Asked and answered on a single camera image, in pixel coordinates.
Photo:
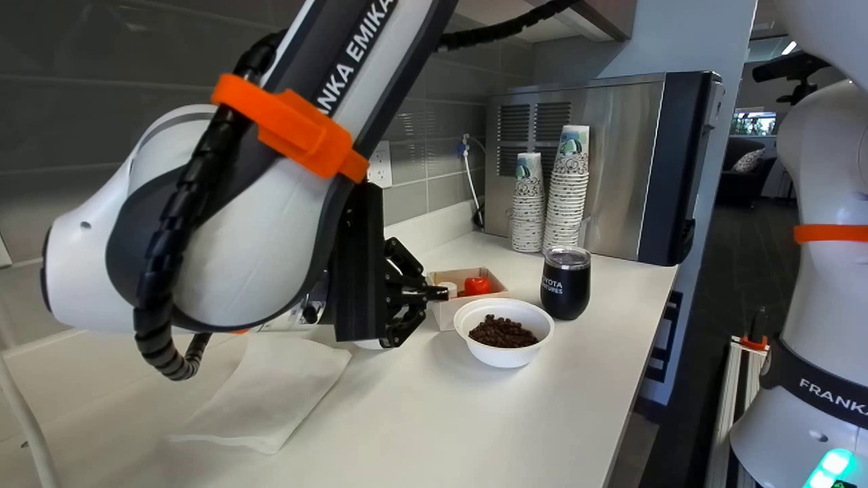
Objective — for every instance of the orange clamp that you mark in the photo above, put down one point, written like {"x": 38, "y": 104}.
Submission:
{"x": 752, "y": 343}

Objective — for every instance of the large white bowl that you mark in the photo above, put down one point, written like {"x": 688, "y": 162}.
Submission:
{"x": 504, "y": 355}

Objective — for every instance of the white folded napkin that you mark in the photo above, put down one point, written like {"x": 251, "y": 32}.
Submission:
{"x": 262, "y": 397}

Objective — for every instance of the small curved faucet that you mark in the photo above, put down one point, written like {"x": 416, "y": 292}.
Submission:
{"x": 471, "y": 172}

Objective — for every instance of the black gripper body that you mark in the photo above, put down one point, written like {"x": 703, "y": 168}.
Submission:
{"x": 394, "y": 292}

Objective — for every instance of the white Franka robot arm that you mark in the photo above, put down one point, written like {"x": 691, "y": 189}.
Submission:
{"x": 253, "y": 245}

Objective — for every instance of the small white bottle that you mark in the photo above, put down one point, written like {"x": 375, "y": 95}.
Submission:
{"x": 447, "y": 290}

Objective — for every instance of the black stemless tumbler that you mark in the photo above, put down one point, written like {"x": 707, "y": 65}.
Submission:
{"x": 566, "y": 286}

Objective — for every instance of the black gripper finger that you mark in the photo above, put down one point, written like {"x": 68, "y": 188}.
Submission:
{"x": 410, "y": 324}
{"x": 420, "y": 271}

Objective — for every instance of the tall patterned paper cup stack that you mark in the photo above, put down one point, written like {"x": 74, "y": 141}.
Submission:
{"x": 566, "y": 189}

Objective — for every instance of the steel and black appliance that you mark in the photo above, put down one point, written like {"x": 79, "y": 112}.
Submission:
{"x": 624, "y": 162}

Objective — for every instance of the red toy tomato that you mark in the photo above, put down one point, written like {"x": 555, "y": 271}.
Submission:
{"x": 479, "y": 286}

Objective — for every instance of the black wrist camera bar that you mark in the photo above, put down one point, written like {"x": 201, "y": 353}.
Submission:
{"x": 356, "y": 271}

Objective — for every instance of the orange conduit clip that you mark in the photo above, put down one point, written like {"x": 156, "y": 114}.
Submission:
{"x": 288, "y": 124}

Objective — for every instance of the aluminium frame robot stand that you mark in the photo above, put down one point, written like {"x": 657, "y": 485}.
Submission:
{"x": 746, "y": 406}

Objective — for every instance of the white double wall outlet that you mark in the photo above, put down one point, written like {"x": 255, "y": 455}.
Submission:
{"x": 380, "y": 165}

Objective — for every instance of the dark background sofa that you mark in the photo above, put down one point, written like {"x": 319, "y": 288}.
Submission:
{"x": 751, "y": 179}

